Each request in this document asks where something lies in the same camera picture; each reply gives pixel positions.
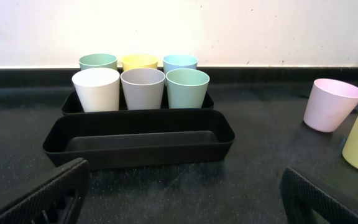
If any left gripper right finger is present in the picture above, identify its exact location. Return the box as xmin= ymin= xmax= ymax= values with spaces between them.
xmin=279 ymin=166 xmax=358 ymax=224

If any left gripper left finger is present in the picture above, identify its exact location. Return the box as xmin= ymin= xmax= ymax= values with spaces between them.
xmin=0 ymin=157 xmax=91 ymax=224

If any pink cup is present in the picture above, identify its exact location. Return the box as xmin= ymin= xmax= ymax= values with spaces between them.
xmin=303 ymin=78 xmax=358 ymax=133

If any black tray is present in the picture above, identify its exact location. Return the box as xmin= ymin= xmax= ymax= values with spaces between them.
xmin=42 ymin=108 xmax=236 ymax=171
xmin=61 ymin=90 xmax=214 ymax=116

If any white cup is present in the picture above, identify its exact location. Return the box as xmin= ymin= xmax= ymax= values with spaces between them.
xmin=71 ymin=67 xmax=121 ymax=113

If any grey cup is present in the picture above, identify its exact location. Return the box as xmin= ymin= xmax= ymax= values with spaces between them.
xmin=120 ymin=67 xmax=166 ymax=111

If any green cup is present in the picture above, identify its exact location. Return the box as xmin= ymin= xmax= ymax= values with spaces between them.
xmin=78 ymin=53 xmax=118 ymax=71
xmin=165 ymin=68 xmax=211 ymax=110

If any blue cup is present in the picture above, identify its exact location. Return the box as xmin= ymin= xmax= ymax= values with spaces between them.
xmin=162 ymin=54 xmax=199 ymax=75

